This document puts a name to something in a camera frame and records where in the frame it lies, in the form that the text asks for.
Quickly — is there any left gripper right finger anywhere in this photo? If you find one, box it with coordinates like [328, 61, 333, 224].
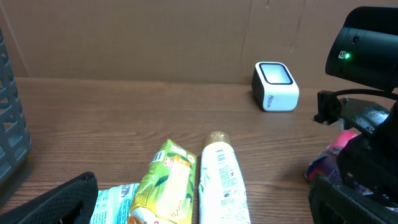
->
[308, 174, 397, 224]

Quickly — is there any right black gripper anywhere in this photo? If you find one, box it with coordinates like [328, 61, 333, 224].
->
[313, 90, 397, 205]

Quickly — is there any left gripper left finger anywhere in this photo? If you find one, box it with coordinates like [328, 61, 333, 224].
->
[1, 172, 98, 224]

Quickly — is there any teal wet wipes pack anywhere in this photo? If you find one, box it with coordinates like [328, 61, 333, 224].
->
[90, 183, 139, 224]

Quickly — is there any green yellow snack pouch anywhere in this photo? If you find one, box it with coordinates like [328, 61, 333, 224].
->
[127, 139, 197, 224]

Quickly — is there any white tube gold cap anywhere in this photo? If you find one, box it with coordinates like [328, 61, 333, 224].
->
[198, 131, 251, 224]

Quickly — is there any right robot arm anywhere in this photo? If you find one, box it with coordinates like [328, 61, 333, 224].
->
[314, 6, 397, 207]

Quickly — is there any white barcode scanner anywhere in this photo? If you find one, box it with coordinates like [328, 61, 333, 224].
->
[251, 62, 299, 112]

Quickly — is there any grey plastic mesh basket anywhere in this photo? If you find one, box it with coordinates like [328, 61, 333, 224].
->
[1, 35, 32, 206]

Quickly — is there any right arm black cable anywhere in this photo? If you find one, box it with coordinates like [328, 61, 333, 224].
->
[331, 88, 398, 102]

